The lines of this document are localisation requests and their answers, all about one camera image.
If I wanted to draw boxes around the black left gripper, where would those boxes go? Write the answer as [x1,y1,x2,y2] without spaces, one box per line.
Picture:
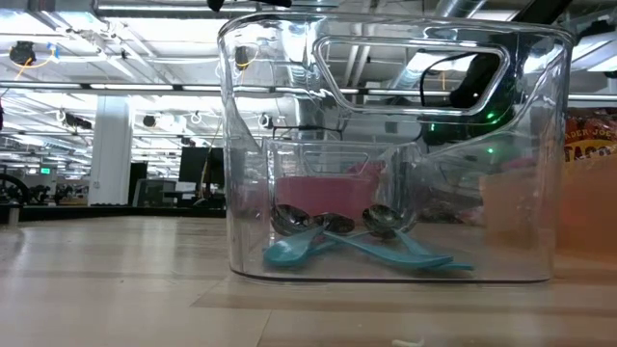
[206,0,293,13]

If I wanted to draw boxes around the red yellow snack packet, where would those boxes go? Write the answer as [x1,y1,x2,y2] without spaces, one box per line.
[344,159,387,180]

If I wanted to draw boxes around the teal-handled black spoon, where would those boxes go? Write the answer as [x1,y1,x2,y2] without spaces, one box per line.
[262,212,357,270]
[308,204,404,256]
[270,204,455,270]
[363,204,476,272]

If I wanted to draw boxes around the orange spice jar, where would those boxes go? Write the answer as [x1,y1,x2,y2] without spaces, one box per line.
[562,113,617,164]

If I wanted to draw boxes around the long ceiling light strip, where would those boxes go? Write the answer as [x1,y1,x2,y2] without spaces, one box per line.
[0,81,617,102]

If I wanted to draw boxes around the black computer monitor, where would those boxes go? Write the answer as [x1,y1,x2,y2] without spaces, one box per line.
[177,146,226,185]

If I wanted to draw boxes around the white building column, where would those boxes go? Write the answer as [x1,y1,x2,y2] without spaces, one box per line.
[88,94,135,207]

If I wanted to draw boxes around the pink bowl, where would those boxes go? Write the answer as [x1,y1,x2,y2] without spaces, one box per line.
[274,173,387,226]

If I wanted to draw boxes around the orange plastic tray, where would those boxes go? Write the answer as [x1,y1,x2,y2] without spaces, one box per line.
[481,152,617,271]

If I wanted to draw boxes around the clear plastic handled organizer tray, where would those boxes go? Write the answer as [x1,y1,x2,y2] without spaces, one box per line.
[216,10,575,284]

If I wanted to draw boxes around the black ceiling camera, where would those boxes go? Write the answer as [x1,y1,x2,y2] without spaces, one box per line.
[9,40,38,67]

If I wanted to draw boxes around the black aluminium extrusion frame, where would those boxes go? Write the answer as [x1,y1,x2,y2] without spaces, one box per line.
[0,204,227,224]

